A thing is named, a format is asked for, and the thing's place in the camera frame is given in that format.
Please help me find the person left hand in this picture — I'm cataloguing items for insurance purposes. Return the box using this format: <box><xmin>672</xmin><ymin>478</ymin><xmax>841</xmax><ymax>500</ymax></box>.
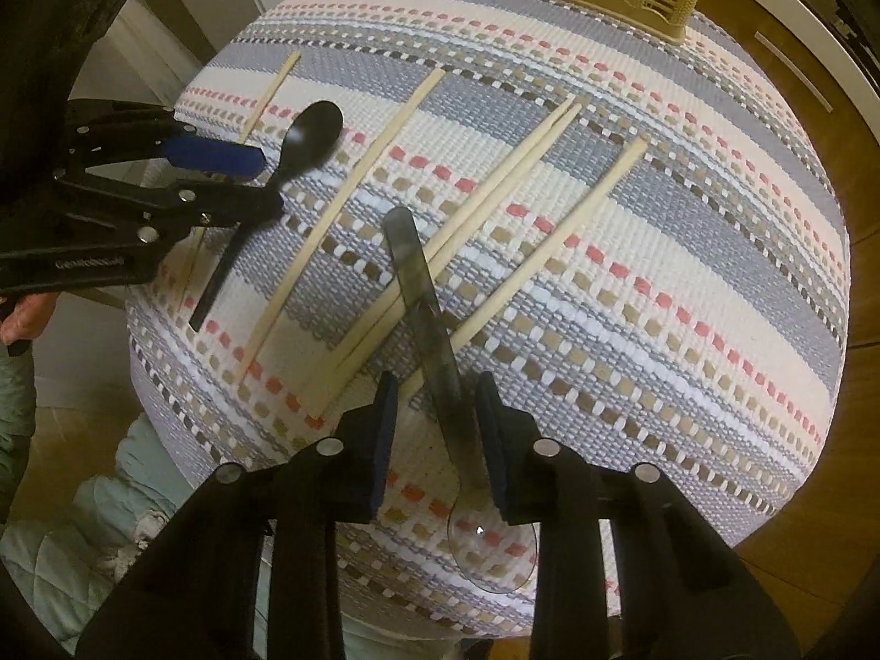
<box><xmin>2</xmin><ymin>292</ymin><xmax>59</xmax><ymax>347</ymax></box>

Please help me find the black plastic spoon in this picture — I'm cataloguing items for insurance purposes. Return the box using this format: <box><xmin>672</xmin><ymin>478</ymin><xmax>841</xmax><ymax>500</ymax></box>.
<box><xmin>188</xmin><ymin>100</ymin><xmax>343</xmax><ymax>332</ymax></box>

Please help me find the striped woven table mat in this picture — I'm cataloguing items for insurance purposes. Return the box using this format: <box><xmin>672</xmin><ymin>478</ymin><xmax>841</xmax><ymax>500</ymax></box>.
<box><xmin>125</xmin><ymin>0</ymin><xmax>854</xmax><ymax>640</ymax></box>

